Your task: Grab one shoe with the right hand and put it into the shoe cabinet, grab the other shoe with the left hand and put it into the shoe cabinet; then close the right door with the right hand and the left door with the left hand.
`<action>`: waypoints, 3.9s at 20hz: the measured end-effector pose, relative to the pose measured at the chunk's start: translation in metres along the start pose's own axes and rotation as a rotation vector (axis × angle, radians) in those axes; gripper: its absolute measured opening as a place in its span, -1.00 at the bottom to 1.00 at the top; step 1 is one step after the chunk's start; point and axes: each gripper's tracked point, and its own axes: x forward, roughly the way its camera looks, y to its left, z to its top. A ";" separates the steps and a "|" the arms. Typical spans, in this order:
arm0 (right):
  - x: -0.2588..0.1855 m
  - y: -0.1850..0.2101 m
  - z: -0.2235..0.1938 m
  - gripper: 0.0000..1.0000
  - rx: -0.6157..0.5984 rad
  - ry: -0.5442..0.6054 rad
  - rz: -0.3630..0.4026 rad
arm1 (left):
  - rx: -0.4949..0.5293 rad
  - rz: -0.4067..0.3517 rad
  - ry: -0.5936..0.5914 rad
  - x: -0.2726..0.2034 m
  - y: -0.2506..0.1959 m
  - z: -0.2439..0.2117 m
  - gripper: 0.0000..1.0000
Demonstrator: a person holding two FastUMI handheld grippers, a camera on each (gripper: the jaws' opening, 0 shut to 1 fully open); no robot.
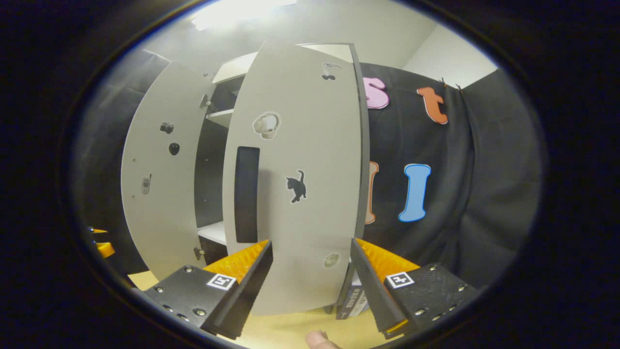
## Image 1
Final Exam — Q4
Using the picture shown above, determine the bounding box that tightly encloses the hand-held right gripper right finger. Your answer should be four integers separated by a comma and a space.
350, 238, 480, 340

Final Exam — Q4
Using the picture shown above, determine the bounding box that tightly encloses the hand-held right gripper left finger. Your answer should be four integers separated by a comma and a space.
144, 240, 273, 340

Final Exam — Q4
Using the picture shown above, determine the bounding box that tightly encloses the white shoe cabinet door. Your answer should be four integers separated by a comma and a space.
222, 40, 371, 316
120, 61, 216, 283

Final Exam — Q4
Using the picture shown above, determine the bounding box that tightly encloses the white shoe cabinet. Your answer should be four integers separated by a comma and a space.
194, 43, 357, 265

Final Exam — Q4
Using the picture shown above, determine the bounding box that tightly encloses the white cabinet shelf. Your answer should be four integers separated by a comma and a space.
206, 109, 234, 129
197, 221, 227, 246

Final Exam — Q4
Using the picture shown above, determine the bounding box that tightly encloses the dark printed box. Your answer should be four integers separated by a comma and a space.
336, 269, 371, 320

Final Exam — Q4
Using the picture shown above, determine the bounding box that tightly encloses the black door handle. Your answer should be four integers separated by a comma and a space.
234, 146, 260, 243

